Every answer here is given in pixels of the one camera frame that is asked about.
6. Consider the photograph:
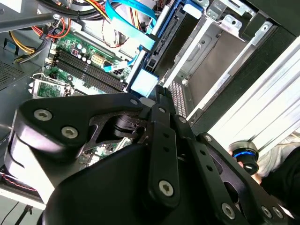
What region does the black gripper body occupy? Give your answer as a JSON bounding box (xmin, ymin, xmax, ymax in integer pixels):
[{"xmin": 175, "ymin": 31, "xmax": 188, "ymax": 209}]
[{"xmin": 41, "ymin": 142, "xmax": 222, "ymax": 225}]

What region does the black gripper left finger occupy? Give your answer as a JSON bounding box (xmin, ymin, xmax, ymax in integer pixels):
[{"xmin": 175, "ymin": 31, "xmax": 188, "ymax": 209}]
[{"xmin": 6, "ymin": 85, "xmax": 182, "ymax": 209}]

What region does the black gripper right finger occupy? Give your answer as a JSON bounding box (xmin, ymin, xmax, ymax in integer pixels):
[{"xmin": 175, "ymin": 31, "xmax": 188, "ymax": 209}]
[{"xmin": 164, "ymin": 86, "xmax": 295, "ymax": 225}]

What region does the round black blue-ringed tool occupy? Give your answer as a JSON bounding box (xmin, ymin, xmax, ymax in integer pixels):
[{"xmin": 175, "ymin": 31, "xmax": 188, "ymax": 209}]
[{"xmin": 228, "ymin": 140, "xmax": 260, "ymax": 175}]

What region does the blue data wire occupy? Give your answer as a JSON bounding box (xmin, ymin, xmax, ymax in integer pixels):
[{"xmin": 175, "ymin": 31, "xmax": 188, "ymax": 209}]
[{"xmin": 104, "ymin": 0, "xmax": 158, "ymax": 51}]

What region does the coloured power wire black plug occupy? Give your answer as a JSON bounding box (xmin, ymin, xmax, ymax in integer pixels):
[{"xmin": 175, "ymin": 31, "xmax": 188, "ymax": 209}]
[{"xmin": 127, "ymin": 6, "xmax": 150, "ymax": 33}]

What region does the hard disk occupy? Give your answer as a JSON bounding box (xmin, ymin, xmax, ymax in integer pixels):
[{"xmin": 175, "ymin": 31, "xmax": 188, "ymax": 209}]
[{"xmin": 126, "ymin": 0, "xmax": 203, "ymax": 99}]

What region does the bare person hand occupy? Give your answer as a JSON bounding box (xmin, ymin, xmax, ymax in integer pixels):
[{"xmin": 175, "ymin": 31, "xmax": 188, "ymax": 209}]
[{"xmin": 228, "ymin": 149, "xmax": 263, "ymax": 186}]

